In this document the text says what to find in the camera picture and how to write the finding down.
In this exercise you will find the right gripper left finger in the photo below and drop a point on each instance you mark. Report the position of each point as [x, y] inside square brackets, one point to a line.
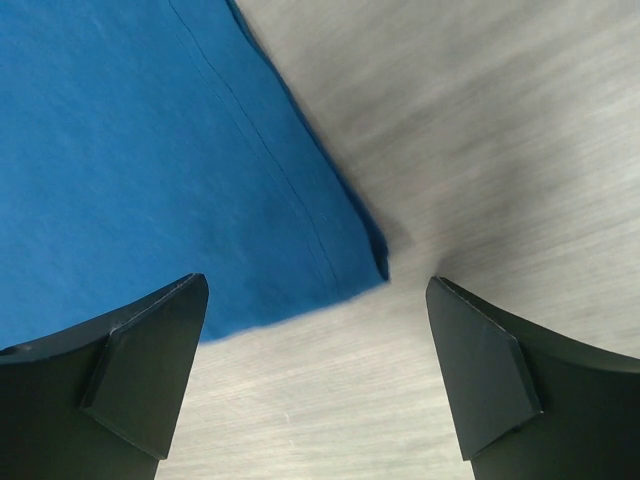
[101, 400]

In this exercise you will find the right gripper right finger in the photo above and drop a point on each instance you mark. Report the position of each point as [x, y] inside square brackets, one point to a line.
[527, 402]

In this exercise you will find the blue t shirt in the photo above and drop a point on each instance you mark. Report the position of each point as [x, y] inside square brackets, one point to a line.
[142, 141]

